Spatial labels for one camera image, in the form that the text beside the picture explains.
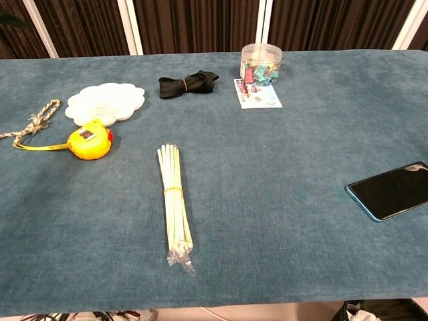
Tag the white frame post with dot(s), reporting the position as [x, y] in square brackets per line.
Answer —
[130, 26]
[409, 25]
[40, 28]
[264, 21]

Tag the bundle of wrapped chopsticks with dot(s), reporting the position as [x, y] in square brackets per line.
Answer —
[175, 204]

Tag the brown rubber band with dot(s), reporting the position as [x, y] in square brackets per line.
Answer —
[185, 84]

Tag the printed white card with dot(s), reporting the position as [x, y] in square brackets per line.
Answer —
[264, 97]

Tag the crumpled white paper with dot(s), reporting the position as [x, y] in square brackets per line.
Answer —
[362, 316]

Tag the dark brown curtain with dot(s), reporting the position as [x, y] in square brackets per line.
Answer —
[200, 23]

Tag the teal table cloth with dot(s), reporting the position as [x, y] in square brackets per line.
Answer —
[267, 217]

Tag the yellow rubber band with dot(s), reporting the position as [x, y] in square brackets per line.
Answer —
[173, 190]

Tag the black smartphone with blue case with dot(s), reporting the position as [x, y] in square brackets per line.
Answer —
[393, 190]

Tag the white flower-shaped palette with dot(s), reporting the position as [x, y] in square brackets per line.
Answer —
[107, 100]

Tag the black bin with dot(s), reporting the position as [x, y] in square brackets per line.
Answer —
[394, 309]

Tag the clear jar of binder clips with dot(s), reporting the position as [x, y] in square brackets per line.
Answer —
[261, 65]

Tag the yellow tape measure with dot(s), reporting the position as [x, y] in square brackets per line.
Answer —
[90, 142]

